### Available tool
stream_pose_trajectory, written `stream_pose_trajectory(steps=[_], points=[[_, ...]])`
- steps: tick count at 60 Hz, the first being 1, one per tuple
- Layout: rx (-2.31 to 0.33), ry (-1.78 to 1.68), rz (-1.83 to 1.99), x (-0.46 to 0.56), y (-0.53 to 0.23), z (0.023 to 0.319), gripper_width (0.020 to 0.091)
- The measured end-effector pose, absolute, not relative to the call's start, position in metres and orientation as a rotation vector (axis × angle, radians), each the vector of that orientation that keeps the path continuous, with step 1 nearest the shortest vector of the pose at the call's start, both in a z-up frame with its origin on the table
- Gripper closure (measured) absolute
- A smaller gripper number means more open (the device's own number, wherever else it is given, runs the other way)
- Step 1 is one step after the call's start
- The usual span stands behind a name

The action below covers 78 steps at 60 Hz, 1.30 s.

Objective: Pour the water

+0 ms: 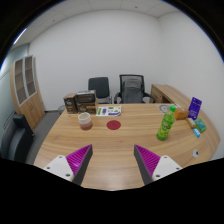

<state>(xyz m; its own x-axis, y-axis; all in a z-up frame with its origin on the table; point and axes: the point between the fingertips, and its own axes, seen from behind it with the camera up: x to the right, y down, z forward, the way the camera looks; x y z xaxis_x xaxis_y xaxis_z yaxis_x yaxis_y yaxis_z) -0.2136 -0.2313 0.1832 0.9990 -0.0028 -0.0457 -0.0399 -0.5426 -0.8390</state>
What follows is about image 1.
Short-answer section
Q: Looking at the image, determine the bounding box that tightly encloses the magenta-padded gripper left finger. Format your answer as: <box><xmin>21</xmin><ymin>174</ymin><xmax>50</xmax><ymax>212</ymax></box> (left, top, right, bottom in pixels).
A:
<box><xmin>43</xmin><ymin>143</ymin><xmax>94</xmax><ymax>186</ymax></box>

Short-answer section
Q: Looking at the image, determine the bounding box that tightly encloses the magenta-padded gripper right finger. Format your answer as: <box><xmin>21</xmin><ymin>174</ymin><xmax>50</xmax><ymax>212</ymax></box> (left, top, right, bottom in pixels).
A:
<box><xmin>133</xmin><ymin>144</ymin><xmax>184</xmax><ymax>186</ymax></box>

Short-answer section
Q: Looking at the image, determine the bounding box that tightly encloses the green drink bottle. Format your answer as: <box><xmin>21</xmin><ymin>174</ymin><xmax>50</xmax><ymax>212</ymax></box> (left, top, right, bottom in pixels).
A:
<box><xmin>156</xmin><ymin>104</ymin><xmax>177</xmax><ymax>142</ymax></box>

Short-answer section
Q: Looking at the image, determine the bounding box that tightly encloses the small blue packet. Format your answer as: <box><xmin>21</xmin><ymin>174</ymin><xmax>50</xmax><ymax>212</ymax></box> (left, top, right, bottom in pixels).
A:
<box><xmin>192</xmin><ymin>127</ymin><xmax>202</xmax><ymax>138</ymax></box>

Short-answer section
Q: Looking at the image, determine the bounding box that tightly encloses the small tan box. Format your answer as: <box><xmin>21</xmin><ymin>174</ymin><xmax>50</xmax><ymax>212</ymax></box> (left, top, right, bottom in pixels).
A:
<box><xmin>185</xmin><ymin>117</ymin><xmax>198</xmax><ymax>130</ymax></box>

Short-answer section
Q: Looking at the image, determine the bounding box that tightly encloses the white and maroon ribbed mug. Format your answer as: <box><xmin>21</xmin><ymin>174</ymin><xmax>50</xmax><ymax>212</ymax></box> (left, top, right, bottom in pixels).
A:
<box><xmin>77</xmin><ymin>112</ymin><xmax>94</xmax><ymax>131</ymax></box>

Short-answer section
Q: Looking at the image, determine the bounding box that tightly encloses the black sofa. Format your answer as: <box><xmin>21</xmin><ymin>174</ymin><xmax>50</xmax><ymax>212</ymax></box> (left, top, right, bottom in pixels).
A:
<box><xmin>0</xmin><ymin>113</ymin><xmax>36</xmax><ymax>164</ymax></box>

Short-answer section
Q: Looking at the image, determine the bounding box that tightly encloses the small green box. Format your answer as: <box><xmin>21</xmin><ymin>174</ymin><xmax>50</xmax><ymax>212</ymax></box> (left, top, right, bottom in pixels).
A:
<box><xmin>194</xmin><ymin>118</ymin><xmax>208</xmax><ymax>133</ymax></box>

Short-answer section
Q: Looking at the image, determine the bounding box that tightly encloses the orange cardboard box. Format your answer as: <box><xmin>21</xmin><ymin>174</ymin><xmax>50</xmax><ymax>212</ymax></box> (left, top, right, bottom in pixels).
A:
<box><xmin>174</xmin><ymin>107</ymin><xmax>190</xmax><ymax>121</ymax></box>

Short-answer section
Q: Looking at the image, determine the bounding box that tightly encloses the grey waste bin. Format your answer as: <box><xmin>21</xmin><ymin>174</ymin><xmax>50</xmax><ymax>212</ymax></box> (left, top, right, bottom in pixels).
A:
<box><xmin>57</xmin><ymin>104</ymin><xmax>67</xmax><ymax>115</ymax></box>

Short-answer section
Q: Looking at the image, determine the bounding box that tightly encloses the round white printed pad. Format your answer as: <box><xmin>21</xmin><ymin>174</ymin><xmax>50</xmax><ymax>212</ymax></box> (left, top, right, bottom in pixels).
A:
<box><xmin>158</xmin><ymin>103</ymin><xmax>173</xmax><ymax>114</ymax></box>

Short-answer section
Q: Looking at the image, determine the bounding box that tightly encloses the small dark brown carton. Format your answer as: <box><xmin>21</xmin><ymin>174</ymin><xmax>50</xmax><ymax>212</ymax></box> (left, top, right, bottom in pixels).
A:
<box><xmin>63</xmin><ymin>92</ymin><xmax>78</xmax><ymax>115</ymax></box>

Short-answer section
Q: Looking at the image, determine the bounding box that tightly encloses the brown carton with tan side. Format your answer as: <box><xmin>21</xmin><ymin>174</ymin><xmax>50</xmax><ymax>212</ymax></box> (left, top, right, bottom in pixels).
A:
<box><xmin>76</xmin><ymin>102</ymin><xmax>100</xmax><ymax>115</ymax></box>

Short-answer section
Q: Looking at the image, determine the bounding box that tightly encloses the purple standing package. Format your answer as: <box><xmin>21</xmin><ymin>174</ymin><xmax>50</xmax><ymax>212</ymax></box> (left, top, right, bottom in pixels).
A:
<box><xmin>187</xmin><ymin>96</ymin><xmax>203</xmax><ymax>121</ymax></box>

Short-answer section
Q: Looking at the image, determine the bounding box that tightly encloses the wooden shelf unit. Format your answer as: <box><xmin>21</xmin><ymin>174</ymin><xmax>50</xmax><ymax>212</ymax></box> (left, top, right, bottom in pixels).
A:
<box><xmin>9</xmin><ymin>55</ymin><xmax>46</xmax><ymax>131</ymax></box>

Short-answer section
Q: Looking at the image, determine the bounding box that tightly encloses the flat round red coaster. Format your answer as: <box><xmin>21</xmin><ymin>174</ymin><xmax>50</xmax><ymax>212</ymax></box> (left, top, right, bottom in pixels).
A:
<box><xmin>106</xmin><ymin>119</ymin><xmax>122</xmax><ymax>131</ymax></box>

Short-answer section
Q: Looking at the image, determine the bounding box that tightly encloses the black mesh office armchair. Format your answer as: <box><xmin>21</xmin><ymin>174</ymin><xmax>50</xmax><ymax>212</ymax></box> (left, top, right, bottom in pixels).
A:
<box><xmin>114</xmin><ymin>73</ymin><xmax>157</xmax><ymax>105</ymax></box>

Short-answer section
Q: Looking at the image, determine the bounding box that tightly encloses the white printed leaflet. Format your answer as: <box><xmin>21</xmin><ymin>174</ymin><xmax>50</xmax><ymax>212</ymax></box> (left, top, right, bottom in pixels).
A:
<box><xmin>95</xmin><ymin>105</ymin><xmax>123</xmax><ymax>117</ymax></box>

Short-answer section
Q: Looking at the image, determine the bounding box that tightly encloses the wooden side desk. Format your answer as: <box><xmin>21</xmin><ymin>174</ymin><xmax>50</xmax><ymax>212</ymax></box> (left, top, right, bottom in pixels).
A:
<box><xmin>149</xmin><ymin>83</ymin><xmax>193</xmax><ymax>109</ymax></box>

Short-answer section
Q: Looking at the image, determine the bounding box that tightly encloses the grey backpack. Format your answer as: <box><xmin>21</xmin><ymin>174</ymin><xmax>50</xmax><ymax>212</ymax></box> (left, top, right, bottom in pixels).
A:
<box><xmin>121</xmin><ymin>77</ymin><xmax>144</xmax><ymax>104</ymax></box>

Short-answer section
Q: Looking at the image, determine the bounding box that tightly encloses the black padded office chair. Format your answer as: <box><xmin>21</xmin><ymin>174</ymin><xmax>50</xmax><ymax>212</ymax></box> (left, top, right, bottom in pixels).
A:
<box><xmin>87</xmin><ymin>76</ymin><xmax>113</xmax><ymax>104</ymax></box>

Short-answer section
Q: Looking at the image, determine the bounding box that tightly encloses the long ceiling light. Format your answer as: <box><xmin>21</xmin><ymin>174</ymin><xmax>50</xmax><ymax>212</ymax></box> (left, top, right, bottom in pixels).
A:
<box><xmin>12</xmin><ymin>27</ymin><xmax>28</xmax><ymax>46</ymax></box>

